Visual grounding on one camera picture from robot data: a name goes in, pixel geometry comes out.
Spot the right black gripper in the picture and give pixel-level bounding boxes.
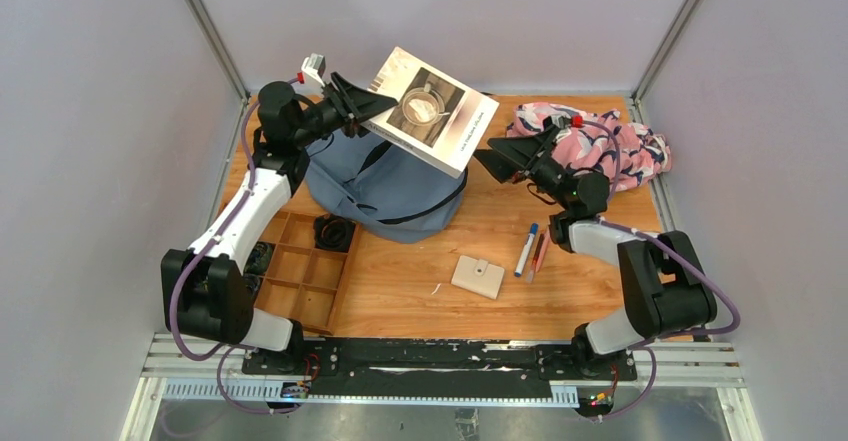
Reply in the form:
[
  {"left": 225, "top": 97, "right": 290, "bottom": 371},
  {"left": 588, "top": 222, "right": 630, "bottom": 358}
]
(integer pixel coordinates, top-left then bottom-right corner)
[{"left": 472, "top": 125, "right": 573, "bottom": 212}]

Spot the blue student backpack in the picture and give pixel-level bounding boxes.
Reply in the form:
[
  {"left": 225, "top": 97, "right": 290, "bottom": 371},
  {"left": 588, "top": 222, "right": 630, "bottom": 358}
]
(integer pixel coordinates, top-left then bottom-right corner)
[{"left": 305, "top": 134, "right": 468, "bottom": 244}]

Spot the white coffee cover book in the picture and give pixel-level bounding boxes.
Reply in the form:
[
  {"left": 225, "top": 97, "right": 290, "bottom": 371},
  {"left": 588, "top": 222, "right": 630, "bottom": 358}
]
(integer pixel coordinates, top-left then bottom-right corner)
[{"left": 365, "top": 47, "right": 499, "bottom": 178}]

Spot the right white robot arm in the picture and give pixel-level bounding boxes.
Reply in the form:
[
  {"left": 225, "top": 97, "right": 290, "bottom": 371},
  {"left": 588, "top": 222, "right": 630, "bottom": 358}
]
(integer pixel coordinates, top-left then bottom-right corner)
[{"left": 474, "top": 129, "right": 718, "bottom": 379}]

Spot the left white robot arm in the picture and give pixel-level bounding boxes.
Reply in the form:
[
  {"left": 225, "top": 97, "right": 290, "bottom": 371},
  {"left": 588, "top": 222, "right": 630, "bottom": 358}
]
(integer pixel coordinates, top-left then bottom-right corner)
[{"left": 161, "top": 73, "right": 398, "bottom": 374}]

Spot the pink pen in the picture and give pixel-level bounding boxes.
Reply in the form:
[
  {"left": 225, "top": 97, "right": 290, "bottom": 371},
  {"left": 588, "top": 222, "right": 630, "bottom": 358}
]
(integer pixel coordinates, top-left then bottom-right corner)
[{"left": 534, "top": 229, "right": 551, "bottom": 272}]

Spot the pink floral cloth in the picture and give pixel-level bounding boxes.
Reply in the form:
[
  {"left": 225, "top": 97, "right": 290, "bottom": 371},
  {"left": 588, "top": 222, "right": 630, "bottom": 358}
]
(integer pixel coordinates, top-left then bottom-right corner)
[{"left": 506, "top": 102, "right": 672, "bottom": 192}]

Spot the blue cap marker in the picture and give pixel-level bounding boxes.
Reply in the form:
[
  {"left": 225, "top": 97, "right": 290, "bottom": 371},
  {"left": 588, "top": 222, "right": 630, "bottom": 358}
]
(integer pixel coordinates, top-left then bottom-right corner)
[{"left": 513, "top": 223, "right": 539, "bottom": 277}]

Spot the beige snap wallet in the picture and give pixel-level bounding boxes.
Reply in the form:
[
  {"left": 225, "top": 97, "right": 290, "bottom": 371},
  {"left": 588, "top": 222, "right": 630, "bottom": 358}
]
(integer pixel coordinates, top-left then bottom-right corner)
[{"left": 451, "top": 255, "right": 505, "bottom": 300}]

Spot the green dark rolled sock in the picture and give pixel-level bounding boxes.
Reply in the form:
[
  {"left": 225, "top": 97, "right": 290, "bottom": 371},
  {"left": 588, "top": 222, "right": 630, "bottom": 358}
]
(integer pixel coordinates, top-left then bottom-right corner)
[{"left": 245, "top": 242, "right": 275, "bottom": 276}]

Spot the wooden compartment tray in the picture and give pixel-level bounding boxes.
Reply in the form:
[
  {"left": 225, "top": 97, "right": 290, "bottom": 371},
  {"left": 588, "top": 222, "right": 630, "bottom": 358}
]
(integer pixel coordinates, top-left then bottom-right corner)
[{"left": 245, "top": 211, "right": 360, "bottom": 335}]

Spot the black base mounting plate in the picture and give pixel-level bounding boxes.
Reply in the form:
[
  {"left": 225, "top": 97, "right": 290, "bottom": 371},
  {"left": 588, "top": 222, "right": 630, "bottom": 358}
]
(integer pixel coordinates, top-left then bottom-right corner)
[{"left": 241, "top": 337, "right": 637, "bottom": 400}]

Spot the aluminium frame rail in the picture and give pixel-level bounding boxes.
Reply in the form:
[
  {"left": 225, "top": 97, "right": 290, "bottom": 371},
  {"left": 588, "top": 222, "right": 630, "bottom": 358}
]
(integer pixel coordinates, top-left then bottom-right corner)
[{"left": 121, "top": 334, "right": 762, "bottom": 440}]

